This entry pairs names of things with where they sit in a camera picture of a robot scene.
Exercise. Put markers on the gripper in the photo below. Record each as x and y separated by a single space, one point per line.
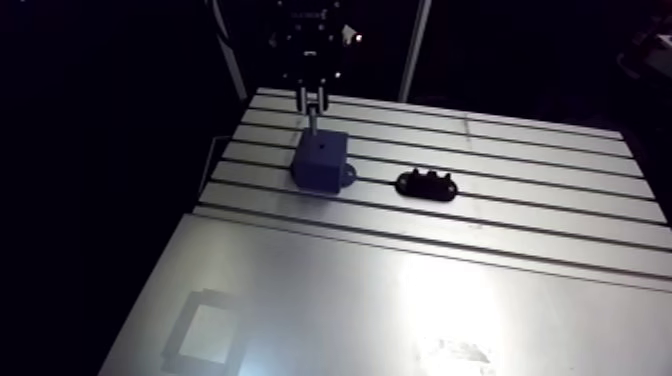
310 31

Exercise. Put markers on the dark blue-grey block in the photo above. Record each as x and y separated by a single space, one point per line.
321 160

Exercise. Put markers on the grey metal post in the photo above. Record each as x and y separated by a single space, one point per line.
414 50
229 52

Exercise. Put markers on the steel bolt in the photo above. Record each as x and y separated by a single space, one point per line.
313 118

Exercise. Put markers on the black oval holder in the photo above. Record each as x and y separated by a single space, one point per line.
426 185

